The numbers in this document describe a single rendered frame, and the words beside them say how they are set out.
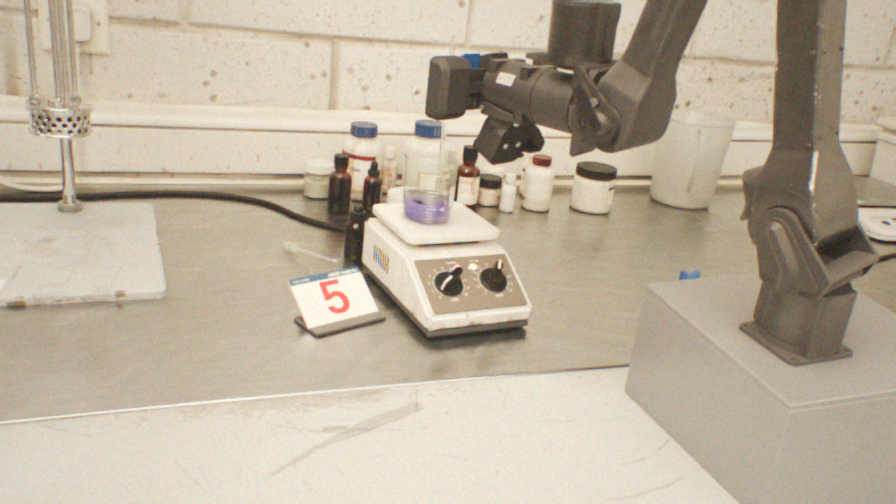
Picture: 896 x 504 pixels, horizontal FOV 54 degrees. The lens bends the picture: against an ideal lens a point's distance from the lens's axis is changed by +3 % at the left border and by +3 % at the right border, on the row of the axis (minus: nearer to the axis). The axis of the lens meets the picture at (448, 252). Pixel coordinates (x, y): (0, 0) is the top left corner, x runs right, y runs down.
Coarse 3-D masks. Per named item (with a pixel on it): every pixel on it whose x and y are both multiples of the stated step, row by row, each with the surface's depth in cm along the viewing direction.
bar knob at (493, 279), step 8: (496, 264) 95; (488, 272) 96; (496, 272) 94; (480, 280) 95; (488, 280) 95; (496, 280) 94; (504, 280) 96; (488, 288) 95; (496, 288) 95; (504, 288) 95
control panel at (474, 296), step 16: (480, 256) 98; (496, 256) 98; (432, 272) 94; (464, 272) 95; (480, 272) 96; (512, 272) 98; (432, 288) 92; (464, 288) 94; (480, 288) 94; (512, 288) 96; (432, 304) 91; (448, 304) 92; (464, 304) 92; (480, 304) 93; (496, 304) 94; (512, 304) 94
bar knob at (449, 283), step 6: (456, 270) 93; (462, 270) 93; (438, 276) 93; (444, 276) 93; (450, 276) 92; (456, 276) 92; (438, 282) 93; (444, 282) 91; (450, 282) 91; (456, 282) 93; (462, 282) 94; (438, 288) 92; (444, 288) 92; (450, 288) 93; (456, 288) 93; (462, 288) 93; (444, 294) 92; (450, 294) 92; (456, 294) 92
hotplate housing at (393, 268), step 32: (384, 224) 103; (384, 256) 100; (416, 256) 95; (448, 256) 96; (384, 288) 101; (416, 288) 92; (416, 320) 93; (448, 320) 91; (480, 320) 93; (512, 320) 95
